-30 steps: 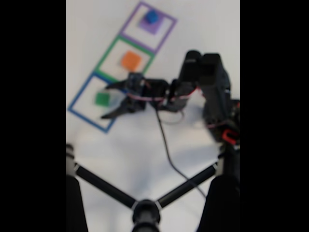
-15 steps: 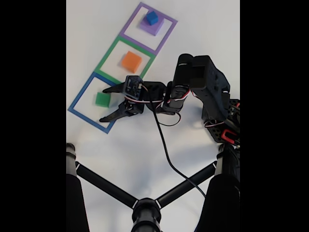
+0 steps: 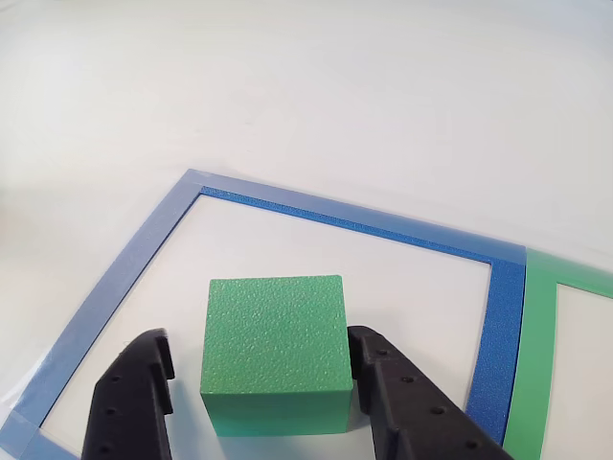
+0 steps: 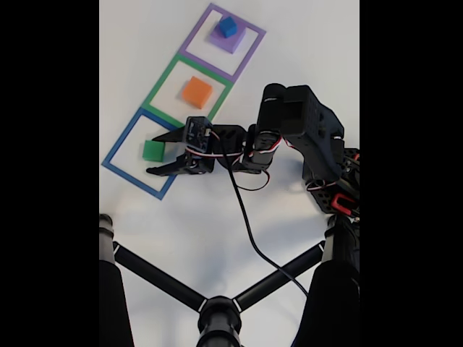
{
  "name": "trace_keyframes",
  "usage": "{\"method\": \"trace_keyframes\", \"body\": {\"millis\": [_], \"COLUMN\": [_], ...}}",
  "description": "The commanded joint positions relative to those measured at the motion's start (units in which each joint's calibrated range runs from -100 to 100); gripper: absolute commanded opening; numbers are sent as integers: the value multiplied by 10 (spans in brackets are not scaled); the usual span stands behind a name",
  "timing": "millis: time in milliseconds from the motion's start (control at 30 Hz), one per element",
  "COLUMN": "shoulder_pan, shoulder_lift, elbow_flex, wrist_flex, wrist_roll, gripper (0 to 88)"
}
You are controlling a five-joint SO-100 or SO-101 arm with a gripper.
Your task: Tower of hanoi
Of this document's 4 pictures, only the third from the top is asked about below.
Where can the green cube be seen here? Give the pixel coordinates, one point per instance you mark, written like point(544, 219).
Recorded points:
point(275, 335)

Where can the blue square frame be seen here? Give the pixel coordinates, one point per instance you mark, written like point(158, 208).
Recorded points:
point(105, 292)

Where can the green square frame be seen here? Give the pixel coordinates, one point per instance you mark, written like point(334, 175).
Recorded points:
point(536, 335)

